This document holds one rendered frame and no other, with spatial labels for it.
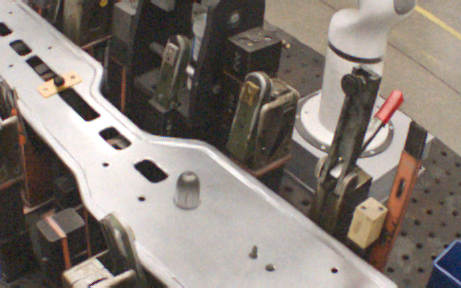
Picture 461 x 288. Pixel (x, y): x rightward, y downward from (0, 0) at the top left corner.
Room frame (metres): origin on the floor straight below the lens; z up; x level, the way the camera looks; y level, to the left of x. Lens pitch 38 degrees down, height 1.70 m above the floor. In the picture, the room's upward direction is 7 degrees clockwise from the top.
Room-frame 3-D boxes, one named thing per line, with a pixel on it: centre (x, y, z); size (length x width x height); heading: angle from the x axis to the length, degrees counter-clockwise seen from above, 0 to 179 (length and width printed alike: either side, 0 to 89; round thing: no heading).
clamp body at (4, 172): (0.83, 0.37, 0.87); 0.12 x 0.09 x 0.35; 137
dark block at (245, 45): (1.00, -0.02, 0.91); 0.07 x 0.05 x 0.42; 137
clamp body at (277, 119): (0.94, -0.05, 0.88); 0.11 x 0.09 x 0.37; 137
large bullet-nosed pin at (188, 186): (0.77, 0.05, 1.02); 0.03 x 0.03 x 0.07
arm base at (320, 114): (1.27, -0.22, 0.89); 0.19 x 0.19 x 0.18
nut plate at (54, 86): (1.00, 0.29, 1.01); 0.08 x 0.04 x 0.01; 137
